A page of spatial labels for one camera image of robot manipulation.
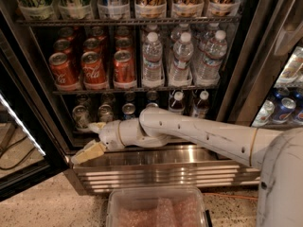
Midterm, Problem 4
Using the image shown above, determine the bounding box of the top wire shelf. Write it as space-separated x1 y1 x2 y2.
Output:
16 16 241 26

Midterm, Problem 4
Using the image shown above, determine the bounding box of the front middle water bottle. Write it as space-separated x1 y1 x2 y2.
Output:
169 32 194 86

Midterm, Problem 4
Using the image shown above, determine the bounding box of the wire shelf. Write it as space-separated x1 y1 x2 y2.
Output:
16 16 241 26
52 85 219 95

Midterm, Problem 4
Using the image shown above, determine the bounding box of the left brown drink bottle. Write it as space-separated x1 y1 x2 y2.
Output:
169 91 185 114

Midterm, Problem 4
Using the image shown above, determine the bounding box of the coca-cola can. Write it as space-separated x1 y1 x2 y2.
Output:
113 50 136 89
80 51 108 90
49 52 80 91

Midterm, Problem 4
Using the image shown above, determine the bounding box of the brown drink bottle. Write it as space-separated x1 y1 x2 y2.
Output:
190 91 210 118
169 91 185 114

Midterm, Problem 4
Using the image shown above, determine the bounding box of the clear plastic bin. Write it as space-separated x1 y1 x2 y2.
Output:
106 186 212 227

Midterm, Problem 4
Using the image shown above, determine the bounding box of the middle wire shelf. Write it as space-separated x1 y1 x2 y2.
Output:
52 85 219 95

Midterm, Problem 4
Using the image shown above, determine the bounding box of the open fridge door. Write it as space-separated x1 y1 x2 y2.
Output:
0 15 67 201

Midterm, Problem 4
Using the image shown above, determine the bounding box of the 7up can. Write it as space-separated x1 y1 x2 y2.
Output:
98 104 114 123
72 105 92 132

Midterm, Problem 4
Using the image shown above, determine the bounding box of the stainless steel fridge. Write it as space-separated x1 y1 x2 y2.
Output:
0 0 303 200

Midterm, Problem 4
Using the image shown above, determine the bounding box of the black cable on floor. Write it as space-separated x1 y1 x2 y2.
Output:
0 135 36 171

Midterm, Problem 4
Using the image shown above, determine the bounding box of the blue pepsi can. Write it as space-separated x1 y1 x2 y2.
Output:
122 103 135 120
146 102 159 108

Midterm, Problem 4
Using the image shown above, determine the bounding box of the front left coca-cola can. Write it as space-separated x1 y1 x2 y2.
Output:
49 52 80 91

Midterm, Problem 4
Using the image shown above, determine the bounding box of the front middle coca-cola can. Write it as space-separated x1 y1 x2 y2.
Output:
80 51 108 90

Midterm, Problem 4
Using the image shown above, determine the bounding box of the front right coca-cola can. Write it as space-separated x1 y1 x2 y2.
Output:
113 50 136 89

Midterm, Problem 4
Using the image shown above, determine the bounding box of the front right water bottle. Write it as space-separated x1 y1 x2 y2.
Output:
195 30 228 85

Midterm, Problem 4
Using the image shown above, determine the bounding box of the front left water bottle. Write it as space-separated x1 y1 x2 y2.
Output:
142 32 163 88

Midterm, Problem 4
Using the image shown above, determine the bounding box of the pepsi can right compartment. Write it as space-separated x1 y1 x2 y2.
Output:
272 97 296 124

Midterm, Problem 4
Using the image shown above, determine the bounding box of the orange cable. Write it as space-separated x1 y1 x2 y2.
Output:
202 191 259 201

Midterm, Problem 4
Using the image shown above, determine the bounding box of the right brown drink bottle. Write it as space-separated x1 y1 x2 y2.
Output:
190 91 210 118

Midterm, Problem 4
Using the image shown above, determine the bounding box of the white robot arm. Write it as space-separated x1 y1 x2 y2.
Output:
71 107 303 227

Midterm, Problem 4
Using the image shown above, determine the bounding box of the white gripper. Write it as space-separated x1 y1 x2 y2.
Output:
71 118 145 165

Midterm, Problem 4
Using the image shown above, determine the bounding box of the water bottle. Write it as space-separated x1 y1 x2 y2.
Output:
169 32 194 86
195 30 228 85
142 32 163 88

